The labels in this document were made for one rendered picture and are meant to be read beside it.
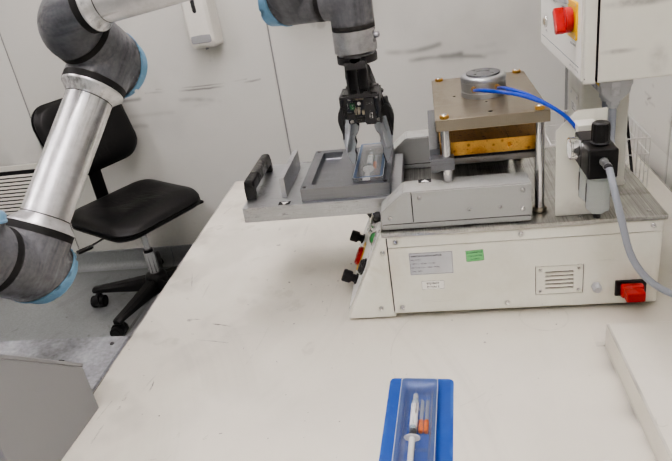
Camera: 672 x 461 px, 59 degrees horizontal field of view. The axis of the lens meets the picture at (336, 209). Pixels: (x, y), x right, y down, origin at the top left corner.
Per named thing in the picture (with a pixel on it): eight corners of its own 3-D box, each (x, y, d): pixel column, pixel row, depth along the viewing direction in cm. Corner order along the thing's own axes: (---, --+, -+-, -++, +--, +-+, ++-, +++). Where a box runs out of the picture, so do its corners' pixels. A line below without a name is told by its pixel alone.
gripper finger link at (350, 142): (337, 171, 112) (342, 124, 108) (341, 160, 117) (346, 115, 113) (354, 174, 112) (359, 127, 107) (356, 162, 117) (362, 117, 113)
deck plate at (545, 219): (606, 145, 127) (606, 140, 126) (668, 219, 96) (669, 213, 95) (389, 164, 134) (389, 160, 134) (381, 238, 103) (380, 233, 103)
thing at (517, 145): (523, 119, 119) (523, 72, 115) (545, 160, 99) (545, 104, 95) (436, 128, 122) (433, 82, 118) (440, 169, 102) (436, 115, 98)
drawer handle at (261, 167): (273, 170, 128) (270, 152, 126) (256, 200, 114) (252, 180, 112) (264, 171, 128) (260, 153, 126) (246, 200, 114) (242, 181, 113)
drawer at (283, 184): (404, 169, 128) (401, 134, 124) (402, 215, 108) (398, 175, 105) (271, 181, 133) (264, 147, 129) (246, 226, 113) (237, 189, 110)
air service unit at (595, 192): (593, 189, 97) (597, 100, 91) (620, 231, 84) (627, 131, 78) (559, 191, 98) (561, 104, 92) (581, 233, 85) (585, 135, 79)
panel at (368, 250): (362, 237, 141) (388, 167, 132) (349, 312, 114) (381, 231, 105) (354, 234, 140) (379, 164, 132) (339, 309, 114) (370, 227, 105)
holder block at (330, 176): (394, 155, 125) (393, 143, 124) (391, 194, 108) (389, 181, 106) (317, 162, 128) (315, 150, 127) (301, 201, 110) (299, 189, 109)
